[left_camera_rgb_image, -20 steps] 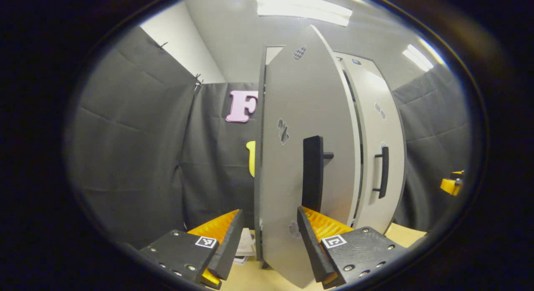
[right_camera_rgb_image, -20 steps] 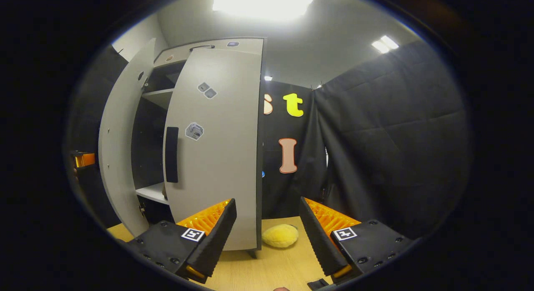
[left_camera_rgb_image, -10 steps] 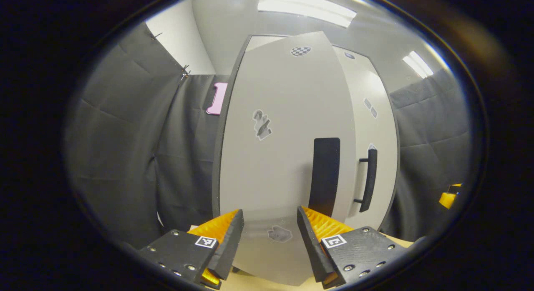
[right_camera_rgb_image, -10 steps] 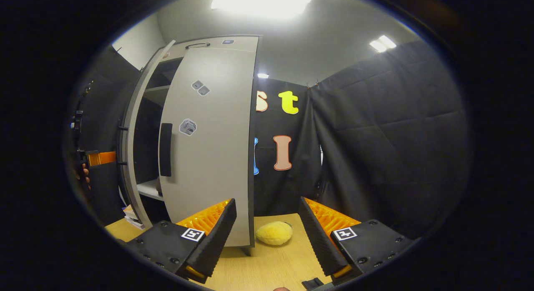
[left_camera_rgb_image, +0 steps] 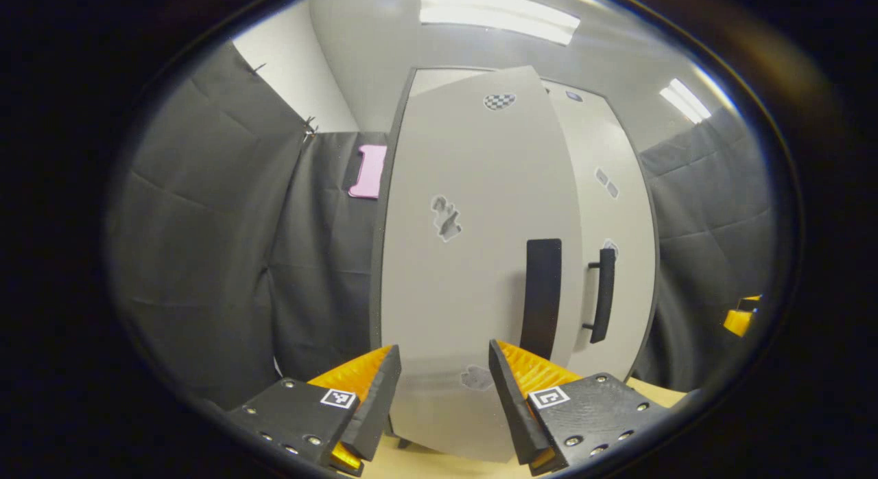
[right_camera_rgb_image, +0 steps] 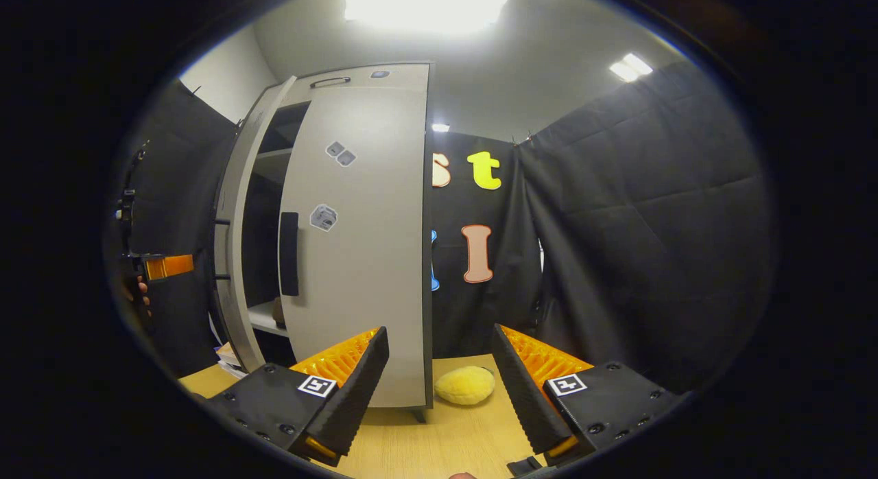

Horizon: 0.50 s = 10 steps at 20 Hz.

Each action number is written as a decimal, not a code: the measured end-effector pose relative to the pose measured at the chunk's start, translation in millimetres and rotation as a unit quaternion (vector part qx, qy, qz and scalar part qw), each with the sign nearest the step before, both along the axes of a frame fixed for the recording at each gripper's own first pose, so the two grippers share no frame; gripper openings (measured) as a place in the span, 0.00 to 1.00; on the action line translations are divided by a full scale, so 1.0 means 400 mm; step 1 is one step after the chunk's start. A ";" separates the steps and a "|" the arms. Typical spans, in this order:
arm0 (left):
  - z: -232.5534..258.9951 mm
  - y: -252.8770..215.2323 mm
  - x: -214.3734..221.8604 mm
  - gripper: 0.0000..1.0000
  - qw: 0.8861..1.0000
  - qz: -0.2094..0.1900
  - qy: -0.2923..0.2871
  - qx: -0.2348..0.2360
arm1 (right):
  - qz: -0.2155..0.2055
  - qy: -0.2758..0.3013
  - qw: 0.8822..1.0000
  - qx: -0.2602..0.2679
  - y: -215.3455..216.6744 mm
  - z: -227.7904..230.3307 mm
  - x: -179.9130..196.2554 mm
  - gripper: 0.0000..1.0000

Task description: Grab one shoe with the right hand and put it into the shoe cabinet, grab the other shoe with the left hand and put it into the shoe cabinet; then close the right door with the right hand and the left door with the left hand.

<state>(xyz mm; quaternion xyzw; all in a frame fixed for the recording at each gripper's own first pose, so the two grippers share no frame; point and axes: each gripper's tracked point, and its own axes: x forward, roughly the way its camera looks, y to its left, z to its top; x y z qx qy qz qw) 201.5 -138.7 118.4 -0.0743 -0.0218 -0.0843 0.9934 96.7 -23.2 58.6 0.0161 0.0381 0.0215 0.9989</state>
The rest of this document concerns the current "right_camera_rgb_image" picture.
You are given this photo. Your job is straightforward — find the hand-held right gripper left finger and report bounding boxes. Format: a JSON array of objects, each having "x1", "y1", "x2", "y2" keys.
[{"x1": 206, "y1": 326, "x2": 390, "y2": 466}]

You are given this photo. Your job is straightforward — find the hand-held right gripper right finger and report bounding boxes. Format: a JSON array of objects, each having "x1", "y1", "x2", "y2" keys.
[{"x1": 489, "y1": 323, "x2": 687, "y2": 466}]

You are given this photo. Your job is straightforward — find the grey shoe cabinet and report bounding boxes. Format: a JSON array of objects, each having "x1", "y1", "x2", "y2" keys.
[{"x1": 237, "y1": 62, "x2": 436, "y2": 425}]

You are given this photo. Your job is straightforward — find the large ceiling light panel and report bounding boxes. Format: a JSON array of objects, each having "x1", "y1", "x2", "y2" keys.
[{"x1": 344, "y1": 0, "x2": 510, "y2": 35}]

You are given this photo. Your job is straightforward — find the yellow plush toy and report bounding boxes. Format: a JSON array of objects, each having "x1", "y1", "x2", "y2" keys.
[{"x1": 434, "y1": 366, "x2": 496, "y2": 406}]

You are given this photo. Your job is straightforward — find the grey shoe cabinet door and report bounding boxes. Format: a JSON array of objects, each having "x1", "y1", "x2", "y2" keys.
[
  {"x1": 213, "y1": 75, "x2": 298, "y2": 374},
  {"x1": 278, "y1": 81, "x2": 429, "y2": 409}
]

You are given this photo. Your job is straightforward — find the black door handle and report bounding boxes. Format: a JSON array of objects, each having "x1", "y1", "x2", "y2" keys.
[{"x1": 278, "y1": 211, "x2": 300, "y2": 297}]

